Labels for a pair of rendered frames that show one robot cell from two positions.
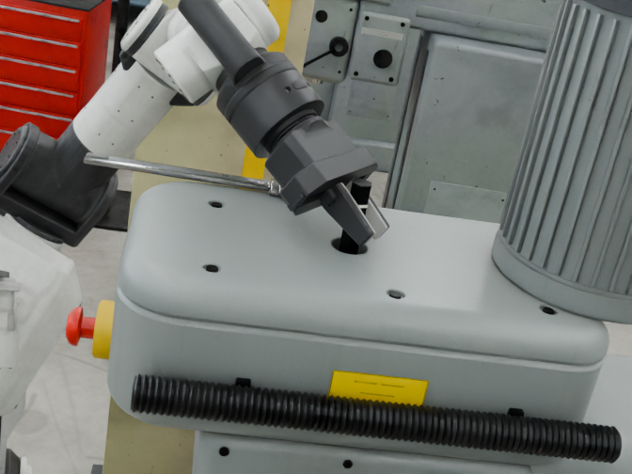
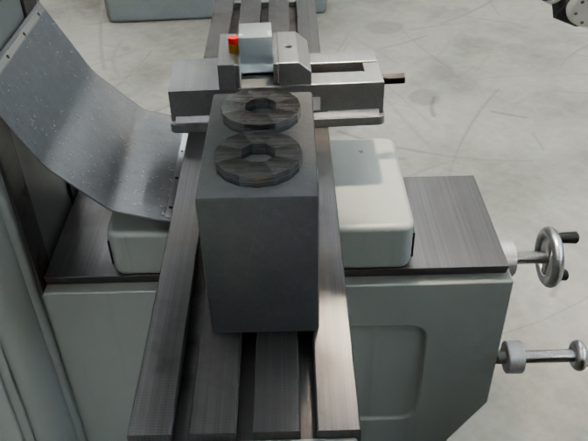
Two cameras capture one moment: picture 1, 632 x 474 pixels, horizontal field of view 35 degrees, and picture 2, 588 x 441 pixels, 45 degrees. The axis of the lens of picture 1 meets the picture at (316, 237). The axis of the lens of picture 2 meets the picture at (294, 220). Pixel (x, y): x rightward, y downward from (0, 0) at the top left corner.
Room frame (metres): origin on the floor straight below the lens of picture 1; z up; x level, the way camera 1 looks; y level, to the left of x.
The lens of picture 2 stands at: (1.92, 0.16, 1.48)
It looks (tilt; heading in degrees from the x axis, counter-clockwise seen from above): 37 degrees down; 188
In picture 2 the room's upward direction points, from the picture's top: 1 degrees counter-clockwise
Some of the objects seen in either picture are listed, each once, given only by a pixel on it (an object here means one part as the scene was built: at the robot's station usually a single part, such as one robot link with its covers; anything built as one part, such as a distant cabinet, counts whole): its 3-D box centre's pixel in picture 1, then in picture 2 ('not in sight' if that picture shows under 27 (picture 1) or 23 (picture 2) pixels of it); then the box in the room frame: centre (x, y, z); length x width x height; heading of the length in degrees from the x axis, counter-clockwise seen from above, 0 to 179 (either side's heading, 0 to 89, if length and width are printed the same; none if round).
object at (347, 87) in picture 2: not in sight; (276, 78); (0.84, -0.01, 0.96); 0.35 x 0.15 x 0.11; 100
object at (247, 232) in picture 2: not in sight; (263, 203); (1.26, 0.04, 1.00); 0.22 x 0.12 x 0.20; 8
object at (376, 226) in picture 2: not in sight; (262, 195); (0.90, -0.03, 0.76); 0.50 x 0.35 x 0.12; 98
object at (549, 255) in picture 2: not in sight; (529, 257); (0.83, 0.46, 0.60); 0.16 x 0.12 x 0.12; 98
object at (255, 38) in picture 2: not in sight; (255, 47); (0.85, -0.04, 1.01); 0.06 x 0.05 x 0.06; 10
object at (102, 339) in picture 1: (106, 329); not in sight; (0.87, 0.19, 1.76); 0.06 x 0.02 x 0.06; 8
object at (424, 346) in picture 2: not in sight; (283, 337); (0.90, -0.01, 0.40); 0.80 x 0.30 x 0.60; 98
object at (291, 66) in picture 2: not in sight; (290, 57); (0.84, 0.01, 0.99); 0.12 x 0.06 x 0.04; 10
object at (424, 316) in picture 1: (349, 316); not in sight; (0.91, -0.05, 1.81); 0.47 x 0.26 x 0.16; 98
